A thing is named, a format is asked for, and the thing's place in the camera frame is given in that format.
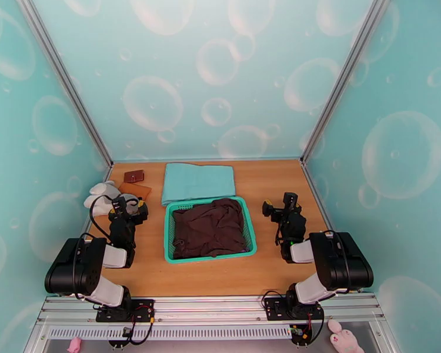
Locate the folded teal trousers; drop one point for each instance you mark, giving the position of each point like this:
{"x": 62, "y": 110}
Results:
{"x": 198, "y": 181}

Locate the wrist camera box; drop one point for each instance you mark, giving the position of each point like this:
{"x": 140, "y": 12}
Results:
{"x": 290, "y": 200}
{"x": 119, "y": 205}

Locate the grey white plush dog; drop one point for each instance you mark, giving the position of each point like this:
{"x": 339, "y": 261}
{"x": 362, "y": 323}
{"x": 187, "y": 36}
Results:
{"x": 99, "y": 197}

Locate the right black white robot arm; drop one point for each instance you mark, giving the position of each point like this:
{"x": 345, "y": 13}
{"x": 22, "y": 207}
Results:
{"x": 338, "y": 263}

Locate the aluminium front frame rail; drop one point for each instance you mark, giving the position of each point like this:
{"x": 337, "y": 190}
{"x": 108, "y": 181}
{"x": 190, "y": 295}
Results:
{"x": 205, "y": 308}

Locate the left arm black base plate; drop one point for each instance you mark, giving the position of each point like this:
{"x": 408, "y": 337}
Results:
{"x": 143, "y": 313}

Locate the aluminium frame post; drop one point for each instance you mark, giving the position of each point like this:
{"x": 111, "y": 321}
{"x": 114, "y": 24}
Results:
{"x": 64, "y": 80}
{"x": 347, "y": 69}

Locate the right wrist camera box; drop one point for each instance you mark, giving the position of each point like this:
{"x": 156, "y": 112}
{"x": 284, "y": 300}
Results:
{"x": 290, "y": 200}

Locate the dark brown leather wallet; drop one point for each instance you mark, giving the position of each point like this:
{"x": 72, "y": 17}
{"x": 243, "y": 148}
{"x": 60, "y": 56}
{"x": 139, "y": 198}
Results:
{"x": 134, "y": 176}

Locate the small pink plush toy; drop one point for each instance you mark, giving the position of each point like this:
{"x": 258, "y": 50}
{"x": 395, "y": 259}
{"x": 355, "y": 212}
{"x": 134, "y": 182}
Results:
{"x": 74, "y": 345}

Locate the pink white plush rabbit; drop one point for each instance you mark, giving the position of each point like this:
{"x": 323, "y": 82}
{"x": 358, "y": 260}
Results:
{"x": 343, "y": 341}

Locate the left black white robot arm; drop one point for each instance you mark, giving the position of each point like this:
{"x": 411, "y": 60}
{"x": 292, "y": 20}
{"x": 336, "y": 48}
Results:
{"x": 77, "y": 267}

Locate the green plastic basket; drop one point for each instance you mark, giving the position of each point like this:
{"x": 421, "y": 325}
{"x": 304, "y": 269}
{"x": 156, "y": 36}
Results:
{"x": 167, "y": 234}

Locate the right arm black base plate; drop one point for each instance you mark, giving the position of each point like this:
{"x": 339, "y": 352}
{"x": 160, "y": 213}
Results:
{"x": 275, "y": 311}

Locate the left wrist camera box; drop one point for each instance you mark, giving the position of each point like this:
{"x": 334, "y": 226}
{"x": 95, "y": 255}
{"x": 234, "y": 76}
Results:
{"x": 119, "y": 205}

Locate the tan leather pouch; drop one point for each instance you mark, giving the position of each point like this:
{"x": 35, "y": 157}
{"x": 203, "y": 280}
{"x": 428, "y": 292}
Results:
{"x": 136, "y": 190}

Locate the dark brown trousers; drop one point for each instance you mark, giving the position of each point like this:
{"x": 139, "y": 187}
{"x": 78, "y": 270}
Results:
{"x": 209, "y": 230}

